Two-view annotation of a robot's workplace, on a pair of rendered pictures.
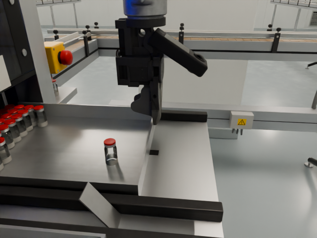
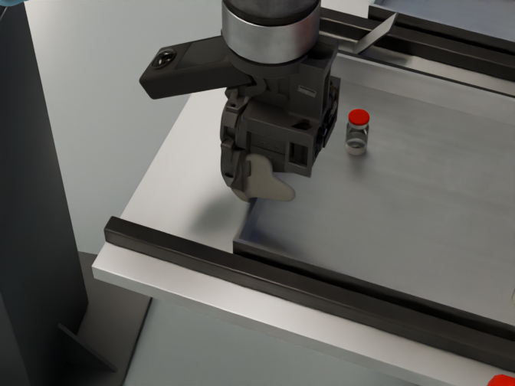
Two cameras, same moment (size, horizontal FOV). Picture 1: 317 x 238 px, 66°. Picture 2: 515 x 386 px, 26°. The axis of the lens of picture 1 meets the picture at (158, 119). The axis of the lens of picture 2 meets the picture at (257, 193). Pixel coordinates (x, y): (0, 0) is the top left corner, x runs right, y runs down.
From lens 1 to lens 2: 1.23 m
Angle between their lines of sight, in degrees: 100
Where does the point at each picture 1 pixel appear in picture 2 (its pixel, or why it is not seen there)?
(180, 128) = (188, 218)
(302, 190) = not seen: outside the picture
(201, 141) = (165, 168)
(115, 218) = (356, 49)
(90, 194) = (385, 27)
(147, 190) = not seen: hidden behind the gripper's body
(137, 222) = not seen: hidden behind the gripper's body
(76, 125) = (437, 281)
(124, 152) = (329, 165)
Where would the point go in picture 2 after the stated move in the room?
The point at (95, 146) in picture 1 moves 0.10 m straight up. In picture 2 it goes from (385, 195) to (395, 125)
